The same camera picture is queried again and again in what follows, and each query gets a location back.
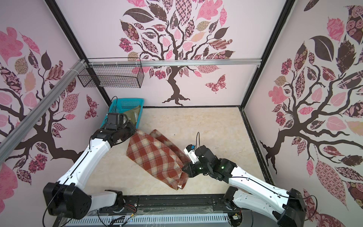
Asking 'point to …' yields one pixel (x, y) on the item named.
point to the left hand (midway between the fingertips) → (136, 130)
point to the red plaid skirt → (154, 152)
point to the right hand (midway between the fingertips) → (181, 168)
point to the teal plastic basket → (120, 106)
